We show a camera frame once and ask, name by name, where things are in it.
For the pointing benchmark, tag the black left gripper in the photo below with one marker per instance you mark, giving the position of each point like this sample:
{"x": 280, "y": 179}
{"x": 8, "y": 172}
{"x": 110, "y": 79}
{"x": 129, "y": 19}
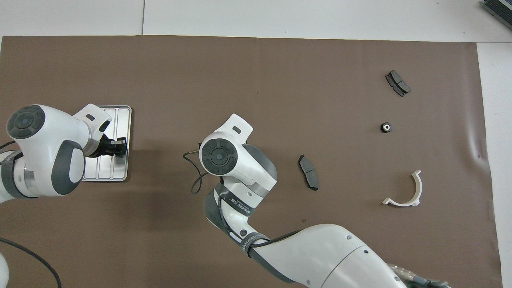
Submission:
{"x": 102, "y": 148}

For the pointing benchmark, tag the black bearing gear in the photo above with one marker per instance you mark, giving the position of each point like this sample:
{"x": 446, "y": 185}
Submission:
{"x": 386, "y": 127}

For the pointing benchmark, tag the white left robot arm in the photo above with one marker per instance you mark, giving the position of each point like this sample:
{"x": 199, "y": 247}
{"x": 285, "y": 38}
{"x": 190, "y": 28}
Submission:
{"x": 40, "y": 152}

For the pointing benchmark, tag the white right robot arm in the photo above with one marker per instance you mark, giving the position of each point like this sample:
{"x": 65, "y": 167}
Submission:
{"x": 248, "y": 164}

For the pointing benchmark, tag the silver metal tray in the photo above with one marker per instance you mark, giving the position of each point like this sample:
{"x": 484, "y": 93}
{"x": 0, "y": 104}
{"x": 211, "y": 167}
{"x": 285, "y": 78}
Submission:
{"x": 120, "y": 120}

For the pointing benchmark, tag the brown table mat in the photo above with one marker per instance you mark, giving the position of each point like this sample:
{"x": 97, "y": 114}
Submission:
{"x": 280, "y": 80}

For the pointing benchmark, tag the dark grey brake pad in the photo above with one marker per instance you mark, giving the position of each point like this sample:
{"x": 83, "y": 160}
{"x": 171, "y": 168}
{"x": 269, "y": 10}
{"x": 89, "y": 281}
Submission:
{"x": 308, "y": 172}
{"x": 398, "y": 83}

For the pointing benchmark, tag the dark grey ribbed device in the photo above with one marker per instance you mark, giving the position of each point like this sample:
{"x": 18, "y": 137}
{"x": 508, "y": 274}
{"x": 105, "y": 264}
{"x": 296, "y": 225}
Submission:
{"x": 502, "y": 10}

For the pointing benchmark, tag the white curved plastic bracket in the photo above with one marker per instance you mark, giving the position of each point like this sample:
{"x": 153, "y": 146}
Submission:
{"x": 401, "y": 204}

